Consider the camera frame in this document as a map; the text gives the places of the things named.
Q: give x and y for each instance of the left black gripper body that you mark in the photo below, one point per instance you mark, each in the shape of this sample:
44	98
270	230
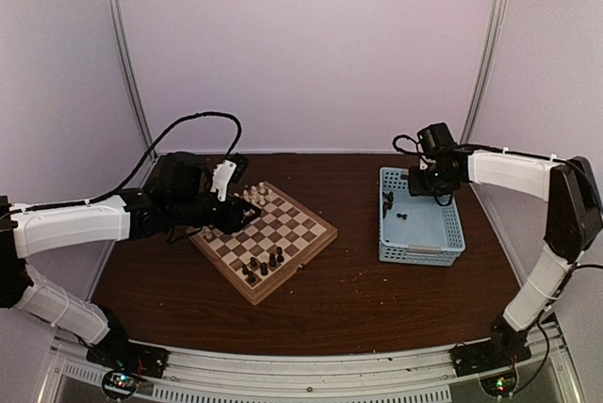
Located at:
225	223

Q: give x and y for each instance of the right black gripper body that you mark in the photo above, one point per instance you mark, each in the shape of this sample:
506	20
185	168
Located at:
431	185

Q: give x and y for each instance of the wooden chess board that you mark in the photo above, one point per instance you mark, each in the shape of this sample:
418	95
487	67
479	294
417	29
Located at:
285	223

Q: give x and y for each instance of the light blue plastic basket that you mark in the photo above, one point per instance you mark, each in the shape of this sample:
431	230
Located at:
432	234

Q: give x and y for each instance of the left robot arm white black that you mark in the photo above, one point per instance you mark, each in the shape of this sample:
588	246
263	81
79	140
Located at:
180	192

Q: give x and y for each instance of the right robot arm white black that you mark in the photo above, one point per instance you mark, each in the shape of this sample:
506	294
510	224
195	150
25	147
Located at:
558	195

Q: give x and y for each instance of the row of white chess pieces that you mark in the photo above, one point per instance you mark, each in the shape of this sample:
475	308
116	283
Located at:
260	195

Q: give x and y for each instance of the pile of dark chess pieces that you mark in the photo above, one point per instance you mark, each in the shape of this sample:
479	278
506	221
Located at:
388	198

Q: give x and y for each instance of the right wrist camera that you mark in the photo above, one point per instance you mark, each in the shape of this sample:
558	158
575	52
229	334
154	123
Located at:
436	139

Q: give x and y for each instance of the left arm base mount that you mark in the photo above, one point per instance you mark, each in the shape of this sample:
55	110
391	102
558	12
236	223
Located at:
141	361

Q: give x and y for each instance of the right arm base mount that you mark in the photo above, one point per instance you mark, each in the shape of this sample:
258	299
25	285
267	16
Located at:
480	357

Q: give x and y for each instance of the front aluminium rail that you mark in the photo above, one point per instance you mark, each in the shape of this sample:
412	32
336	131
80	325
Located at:
419	375

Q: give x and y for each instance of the right aluminium frame post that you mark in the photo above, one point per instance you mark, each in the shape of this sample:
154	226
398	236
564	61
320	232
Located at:
488	54

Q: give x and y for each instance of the aluminium frame post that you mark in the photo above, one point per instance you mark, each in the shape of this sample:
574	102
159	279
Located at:
128	75
488	54

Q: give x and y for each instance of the left aluminium frame post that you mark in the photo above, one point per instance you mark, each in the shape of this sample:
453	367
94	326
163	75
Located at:
128	75

